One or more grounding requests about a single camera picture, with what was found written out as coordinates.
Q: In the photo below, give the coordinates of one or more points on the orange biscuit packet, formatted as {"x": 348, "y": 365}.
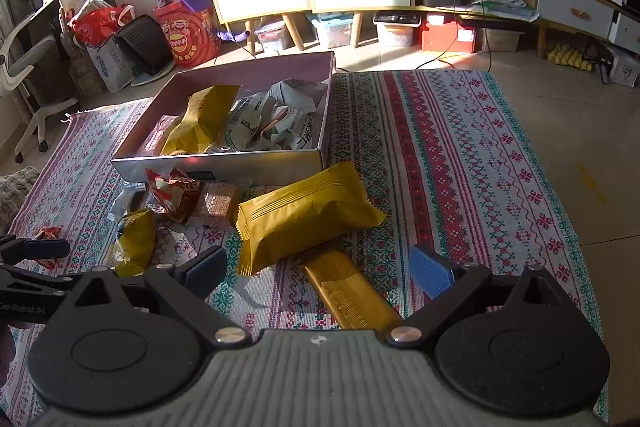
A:
{"x": 200, "y": 122}

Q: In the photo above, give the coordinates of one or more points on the pile of papers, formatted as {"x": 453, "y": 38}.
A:
{"x": 505, "y": 4}

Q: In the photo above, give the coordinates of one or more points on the large mustard yellow packet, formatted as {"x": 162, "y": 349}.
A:
{"x": 305, "y": 217}

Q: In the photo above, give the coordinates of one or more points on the red printed paper bag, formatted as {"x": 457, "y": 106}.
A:
{"x": 187, "y": 39}

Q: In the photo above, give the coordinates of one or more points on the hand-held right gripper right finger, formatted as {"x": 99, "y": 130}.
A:
{"x": 430, "y": 272}

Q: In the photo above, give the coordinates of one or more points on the white office chair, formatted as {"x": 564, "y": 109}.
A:
{"x": 30, "y": 67}

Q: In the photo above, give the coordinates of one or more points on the clear brown cracker packet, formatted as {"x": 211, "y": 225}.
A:
{"x": 215, "y": 204}

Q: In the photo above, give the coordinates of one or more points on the patterned woven mat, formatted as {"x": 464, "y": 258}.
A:
{"x": 450, "y": 182}

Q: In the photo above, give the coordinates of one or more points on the white blue bread packet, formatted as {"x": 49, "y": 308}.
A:
{"x": 245, "y": 127}

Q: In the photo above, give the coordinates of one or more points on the low wooden drawer cabinet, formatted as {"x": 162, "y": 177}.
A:
{"x": 320, "y": 4}

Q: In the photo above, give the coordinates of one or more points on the white media stand drawer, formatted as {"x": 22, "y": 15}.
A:
{"x": 575, "y": 9}
{"x": 627, "y": 34}

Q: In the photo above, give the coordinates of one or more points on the pink cardboard box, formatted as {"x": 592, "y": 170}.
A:
{"x": 270, "y": 167}

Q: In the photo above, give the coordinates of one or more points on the pink snack packet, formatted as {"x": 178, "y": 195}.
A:
{"x": 155, "y": 137}

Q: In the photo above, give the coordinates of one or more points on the black plastic basket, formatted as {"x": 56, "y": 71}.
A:
{"x": 145, "y": 44}

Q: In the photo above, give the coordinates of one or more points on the clear storage box black lid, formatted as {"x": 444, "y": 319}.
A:
{"x": 395, "y": 32}

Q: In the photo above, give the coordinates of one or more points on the white printed carton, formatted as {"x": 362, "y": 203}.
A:
{"x": 622, "y": 69}

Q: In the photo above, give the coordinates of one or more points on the yellow egg tray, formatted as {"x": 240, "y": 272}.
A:
{"x": 570, "y": 57}

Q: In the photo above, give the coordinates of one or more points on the small red candy packet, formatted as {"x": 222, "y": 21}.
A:
{"x": 47, "y": 234}

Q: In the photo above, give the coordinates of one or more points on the long gold bar packet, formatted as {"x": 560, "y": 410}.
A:
{"x": 345, "y": 292}

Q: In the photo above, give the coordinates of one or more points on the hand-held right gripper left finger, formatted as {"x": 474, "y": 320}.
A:
{"x": 205, "y": 269}

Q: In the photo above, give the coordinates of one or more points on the clear storage box blue lid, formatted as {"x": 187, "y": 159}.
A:
{"x": 332, "y": 32}

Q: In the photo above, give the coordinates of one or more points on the purple plastic tube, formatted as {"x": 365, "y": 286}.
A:
{"x": 232, "y": 36}

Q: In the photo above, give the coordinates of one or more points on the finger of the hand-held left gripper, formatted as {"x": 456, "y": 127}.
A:
{"x": 30, "y": 281}
{"x": 45, "y": 248}

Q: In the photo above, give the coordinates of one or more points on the red box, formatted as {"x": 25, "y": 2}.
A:
{"x": 447, "y": 37}

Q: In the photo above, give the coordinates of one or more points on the red patterned snack packet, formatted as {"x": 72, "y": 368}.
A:
{"x": 175, "y": 197}

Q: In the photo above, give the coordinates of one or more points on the small yellow packet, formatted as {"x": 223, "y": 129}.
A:
{"x": 132, "y": 242}

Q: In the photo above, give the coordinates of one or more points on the red plastic bag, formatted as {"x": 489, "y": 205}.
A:
{"x": 97, "y": 24}

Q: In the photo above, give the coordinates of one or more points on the white shopping bag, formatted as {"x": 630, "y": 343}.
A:
{"x": 110, "y": 67}

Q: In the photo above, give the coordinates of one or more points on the clear plastic storage box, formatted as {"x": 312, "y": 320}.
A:
{"x": 272, "y": 37}

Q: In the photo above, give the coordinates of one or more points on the clear plastic snack packet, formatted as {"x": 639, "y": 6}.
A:
{"x": 127, "y": 202}

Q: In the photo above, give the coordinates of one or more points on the grey knitted cushion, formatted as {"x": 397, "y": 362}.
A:
{"x": 15, "y": 197}

